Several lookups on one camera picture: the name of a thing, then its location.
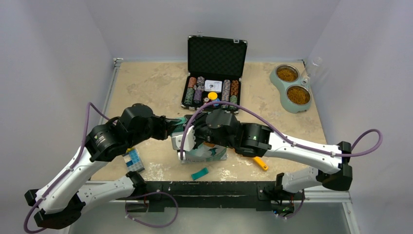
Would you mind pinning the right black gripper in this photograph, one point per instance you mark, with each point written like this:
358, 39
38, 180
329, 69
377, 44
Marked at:
198, 119

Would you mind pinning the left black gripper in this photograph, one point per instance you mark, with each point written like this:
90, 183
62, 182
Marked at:
163, 125

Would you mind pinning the green pet food bag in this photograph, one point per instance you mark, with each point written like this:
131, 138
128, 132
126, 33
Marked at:
195, 150

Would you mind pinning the yellow plastic scoop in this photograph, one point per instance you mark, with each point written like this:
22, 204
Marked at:
260, 163

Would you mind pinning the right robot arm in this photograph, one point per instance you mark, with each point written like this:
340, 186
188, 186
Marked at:
325, 166

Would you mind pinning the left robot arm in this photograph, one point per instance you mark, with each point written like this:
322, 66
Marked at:
63, 200

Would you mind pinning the double steel pet bowl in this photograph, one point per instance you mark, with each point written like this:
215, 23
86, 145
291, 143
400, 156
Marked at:
294, 90

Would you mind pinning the toy brick block stack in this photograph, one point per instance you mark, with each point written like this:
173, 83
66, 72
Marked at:
133, 161

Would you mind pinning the teal curved block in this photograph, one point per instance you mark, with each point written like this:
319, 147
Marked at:
201, 173

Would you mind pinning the black poker chip case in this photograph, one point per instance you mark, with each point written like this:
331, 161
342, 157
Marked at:
214, 65

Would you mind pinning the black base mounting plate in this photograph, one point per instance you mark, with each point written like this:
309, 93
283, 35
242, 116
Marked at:
257, 195

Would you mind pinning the clear glass jar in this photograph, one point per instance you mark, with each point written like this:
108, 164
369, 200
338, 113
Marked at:
311, 69

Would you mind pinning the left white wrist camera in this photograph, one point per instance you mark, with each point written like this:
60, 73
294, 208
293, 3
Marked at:
184, 140

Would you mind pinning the aluminium frame rail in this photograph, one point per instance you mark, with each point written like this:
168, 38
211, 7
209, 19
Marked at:
160, 85

